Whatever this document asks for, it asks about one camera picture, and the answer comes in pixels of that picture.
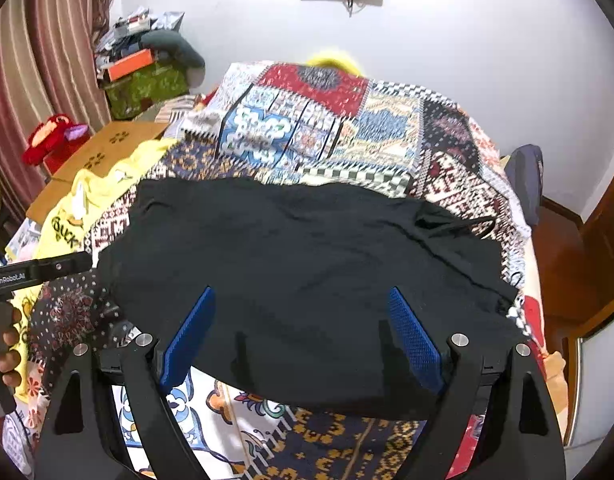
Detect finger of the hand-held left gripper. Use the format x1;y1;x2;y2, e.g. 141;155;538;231
26;251;94;282

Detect dark grey backpack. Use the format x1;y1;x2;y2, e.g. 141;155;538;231
504;144;544;227

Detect black zip hoodie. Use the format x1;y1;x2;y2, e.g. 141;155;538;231
98;177;526;422

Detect person's left hand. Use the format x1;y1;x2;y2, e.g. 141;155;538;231
0;307;24;389

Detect wooden lap desk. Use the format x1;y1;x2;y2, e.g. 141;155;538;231
26;121;171;223

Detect pile of papers and clutter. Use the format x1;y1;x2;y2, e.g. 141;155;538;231
93;6;186;81

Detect scattered papers and booklets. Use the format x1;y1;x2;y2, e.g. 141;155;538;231
3;219;44;263

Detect striped brown curtain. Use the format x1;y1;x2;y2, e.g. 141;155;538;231
0;0;122;223

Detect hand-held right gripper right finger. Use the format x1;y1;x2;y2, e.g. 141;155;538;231
377;287;567;480

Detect green patterned box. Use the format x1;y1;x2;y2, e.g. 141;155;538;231
103;62;191;120

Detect red plush toy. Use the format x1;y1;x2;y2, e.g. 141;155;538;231
22;114;90;167

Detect patchwork printed blanket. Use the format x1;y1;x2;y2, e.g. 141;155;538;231
17;60;569;480

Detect grey neck pillow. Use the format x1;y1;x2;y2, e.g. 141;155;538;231
141;30;207;69

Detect orange box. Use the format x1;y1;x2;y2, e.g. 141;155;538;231
107;49;156;82

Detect yellow round cushion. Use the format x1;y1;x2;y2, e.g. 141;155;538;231
306;47;366;77

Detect yellow printed garment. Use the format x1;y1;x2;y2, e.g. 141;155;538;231
9;139;179;402

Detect brown wooden door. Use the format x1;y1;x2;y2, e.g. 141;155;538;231
580;125;614;328

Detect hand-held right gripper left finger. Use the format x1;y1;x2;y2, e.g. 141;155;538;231
33;286;218;480

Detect striped folded cloth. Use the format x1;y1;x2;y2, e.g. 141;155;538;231
156;92;219;125

